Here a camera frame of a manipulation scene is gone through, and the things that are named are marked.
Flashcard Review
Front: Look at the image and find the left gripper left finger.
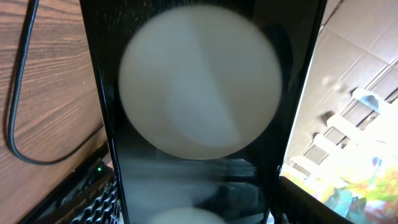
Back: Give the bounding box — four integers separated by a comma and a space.
70, 180, 122, 224

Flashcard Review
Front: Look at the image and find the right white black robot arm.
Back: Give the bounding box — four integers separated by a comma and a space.
20, 142, 113, 224

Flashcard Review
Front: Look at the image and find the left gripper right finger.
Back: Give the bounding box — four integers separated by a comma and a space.
271, 177, 352, 224

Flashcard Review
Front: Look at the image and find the black Galaxy phone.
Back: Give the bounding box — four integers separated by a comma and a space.
80, 0, 326, 223

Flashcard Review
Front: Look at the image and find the black charger cable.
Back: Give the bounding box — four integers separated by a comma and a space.
3, 0, 104, 166

